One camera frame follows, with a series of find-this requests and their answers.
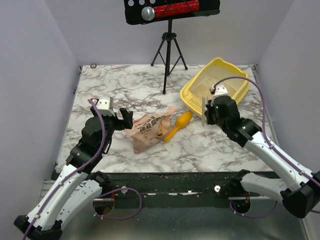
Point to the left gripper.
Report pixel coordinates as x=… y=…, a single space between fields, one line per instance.
x=127 y=123

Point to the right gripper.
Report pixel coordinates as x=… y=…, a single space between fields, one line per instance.
x=208 y=116

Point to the pink cat litter bag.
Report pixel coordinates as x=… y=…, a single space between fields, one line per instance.
x=150 y=129

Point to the yellow litter scoop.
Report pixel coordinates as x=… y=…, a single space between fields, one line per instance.
x=181 y=122

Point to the white bag sealing clip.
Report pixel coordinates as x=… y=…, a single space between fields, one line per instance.
x=203 y=109

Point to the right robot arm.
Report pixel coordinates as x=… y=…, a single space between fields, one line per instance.
x=296 y=187

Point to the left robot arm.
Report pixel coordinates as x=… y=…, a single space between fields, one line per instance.
x=47 y=222

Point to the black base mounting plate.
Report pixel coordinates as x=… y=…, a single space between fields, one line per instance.
x=176 y=189

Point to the black tripod stand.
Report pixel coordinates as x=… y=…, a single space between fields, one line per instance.
x=168 y=37

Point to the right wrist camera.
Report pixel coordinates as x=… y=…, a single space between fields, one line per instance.
x=219 y=90

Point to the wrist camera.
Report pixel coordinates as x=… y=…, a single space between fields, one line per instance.
x=219 y=90
x=105 y=105

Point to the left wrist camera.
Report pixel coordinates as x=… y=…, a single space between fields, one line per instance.
x=105 y=105

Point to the aluminium rail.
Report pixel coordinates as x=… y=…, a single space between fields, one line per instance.
x=76 y=192

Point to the red handled microphone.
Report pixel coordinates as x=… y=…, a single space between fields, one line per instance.
x=149 y=13

